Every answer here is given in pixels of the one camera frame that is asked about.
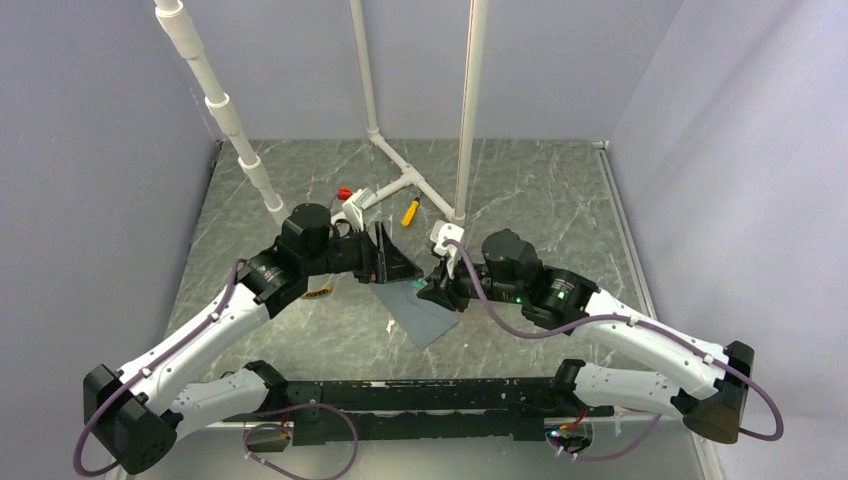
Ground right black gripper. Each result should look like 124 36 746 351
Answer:
418 245 525 312

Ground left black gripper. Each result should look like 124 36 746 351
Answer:
303 220 423 283

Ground grey-blue envelope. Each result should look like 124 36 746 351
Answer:
370 281 459 350

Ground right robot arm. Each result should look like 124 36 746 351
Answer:
418 222 755 444

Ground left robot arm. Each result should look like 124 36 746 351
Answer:
72 203 422 477

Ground white pipe with red stripe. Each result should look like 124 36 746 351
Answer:
453 0 489 224

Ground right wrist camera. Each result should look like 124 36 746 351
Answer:
429 220 465 269

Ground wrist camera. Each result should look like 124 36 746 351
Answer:
429 220 465 269
329 187 376 231

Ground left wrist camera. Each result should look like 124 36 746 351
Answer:
329 187 376 231

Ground yellow handled pliers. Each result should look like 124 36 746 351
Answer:
301 285 333 299

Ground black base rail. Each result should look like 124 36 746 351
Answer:
224 377 583 446

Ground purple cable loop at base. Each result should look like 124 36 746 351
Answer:
242 405 359 480

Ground aluminium extrusion frame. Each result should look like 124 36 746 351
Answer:
104 417 727 480

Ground white PVC pipe frame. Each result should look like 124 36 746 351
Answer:
146 1 470 222

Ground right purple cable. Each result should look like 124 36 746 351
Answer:
447 239 785 463

